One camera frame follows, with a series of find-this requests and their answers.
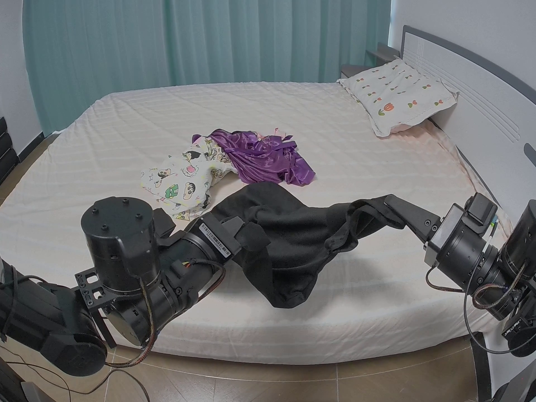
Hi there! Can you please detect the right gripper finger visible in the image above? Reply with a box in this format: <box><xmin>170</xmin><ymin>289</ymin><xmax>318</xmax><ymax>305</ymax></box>
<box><xmin>383</xmin><ymin>194</ymin><xmax>444</xmax><ymax>242</ymax></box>

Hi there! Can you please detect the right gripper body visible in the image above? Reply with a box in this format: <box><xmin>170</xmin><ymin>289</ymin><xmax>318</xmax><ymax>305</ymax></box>
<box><xmin>425</xmin><ymin>205</ymin><xmax>503</xmax><ymax>292</ymax></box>

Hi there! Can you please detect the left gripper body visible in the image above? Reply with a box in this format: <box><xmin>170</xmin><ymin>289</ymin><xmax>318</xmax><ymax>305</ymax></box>
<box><xmin>161</xmin><ymin>217</ymin><xmax>243</xmax><ymax>276</ymax></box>

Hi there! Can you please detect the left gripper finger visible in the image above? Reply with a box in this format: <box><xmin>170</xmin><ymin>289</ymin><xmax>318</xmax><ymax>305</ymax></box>
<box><xmin>234</xmin><ymin>223</ymin><xmax>269</xmax><ymax>252</ymax></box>

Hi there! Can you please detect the black T-shirt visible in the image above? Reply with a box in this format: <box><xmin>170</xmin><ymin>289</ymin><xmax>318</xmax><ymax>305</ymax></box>
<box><xmin>207</xmin><ymin>183</ymin><xmax>409</xmax><ymax>309</ymax></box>

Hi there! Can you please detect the bed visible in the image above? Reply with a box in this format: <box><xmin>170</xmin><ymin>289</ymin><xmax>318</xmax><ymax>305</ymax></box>
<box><xmin>0</xmin><ymin>25</ymin><xmax>536</xmax><ymax>393</ymax></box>

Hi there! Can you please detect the white printed pyjama garment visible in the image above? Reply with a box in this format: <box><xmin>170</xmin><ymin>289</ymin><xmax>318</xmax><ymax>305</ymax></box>
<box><xmin>140</xmin><ymin>137</ymin><xmax>237</xmax><ymax>221</ymax></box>

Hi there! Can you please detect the purple satin garment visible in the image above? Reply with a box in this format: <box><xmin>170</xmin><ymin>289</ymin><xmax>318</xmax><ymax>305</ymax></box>
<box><xmin>208</xmin><ymin>129</ymin><xmax>315</xmax><ymax>186</ymax></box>

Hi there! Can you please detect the pink garment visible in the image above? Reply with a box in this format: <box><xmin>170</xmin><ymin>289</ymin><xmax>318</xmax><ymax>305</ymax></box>
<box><xmin>255</xmin><ymin>126</ymin><xmax>295</xmax><ymax>142</ymax></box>

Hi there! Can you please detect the white printed pillow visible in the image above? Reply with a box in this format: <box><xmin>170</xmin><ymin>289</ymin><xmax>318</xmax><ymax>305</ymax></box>
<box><xmin>337</xmin><ymin>57</ymin><xmax>459</xmax><ymax>137</ymax></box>

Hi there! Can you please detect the grey bedside table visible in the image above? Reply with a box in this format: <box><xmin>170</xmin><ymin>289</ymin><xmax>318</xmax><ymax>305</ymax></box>
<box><xmin>340</xmin><ymin>42</ymin><xmax>400</xmax><ymax>80</ymax></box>

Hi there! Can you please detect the blue-green curtain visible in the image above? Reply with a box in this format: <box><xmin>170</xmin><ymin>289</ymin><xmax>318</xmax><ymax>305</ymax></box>
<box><xmin>25</xmin><ymin>0</ymin><xmax>394</xmax><ymax>135</ymax></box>

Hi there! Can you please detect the black chest of drawers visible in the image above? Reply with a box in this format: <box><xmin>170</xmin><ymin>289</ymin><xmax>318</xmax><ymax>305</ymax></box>
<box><xmin>0</xmin><ymin>117</ymin><xmax>19</xmax><ymax>185</ymax></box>

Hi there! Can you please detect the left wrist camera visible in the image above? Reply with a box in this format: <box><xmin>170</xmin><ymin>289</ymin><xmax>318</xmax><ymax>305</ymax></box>
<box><xmin>152</xmin><ymin>208</ymin><xmax>177</xmax><ymax>240</ymax></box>

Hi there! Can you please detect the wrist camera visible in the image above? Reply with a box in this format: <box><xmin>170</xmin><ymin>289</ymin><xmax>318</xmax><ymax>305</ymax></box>
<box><xmin>152</xmin><ymin>208</ymin><xmax>177</xmax><ymax>240</ymax></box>
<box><xmin>464</xmin><ymin>192</ymin><xmax>500</xmax><ymax>228</ymax></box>

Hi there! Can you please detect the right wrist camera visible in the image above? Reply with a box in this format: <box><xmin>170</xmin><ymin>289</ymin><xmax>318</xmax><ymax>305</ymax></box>
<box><xmin>464</xmin><ymin>192</ymin><xmax>500</xmax><ymax>228</ymax></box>

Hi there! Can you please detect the black cable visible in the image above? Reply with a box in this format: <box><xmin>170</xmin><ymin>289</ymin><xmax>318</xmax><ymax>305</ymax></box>
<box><xmin>462</xmin><ymin>287</ymin><xmax>522</xmax><ymax>356</ymax></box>
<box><xmin>104</xmin><ymin>265</ymin><xmax>223</xmax><ymax>368</ymax></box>

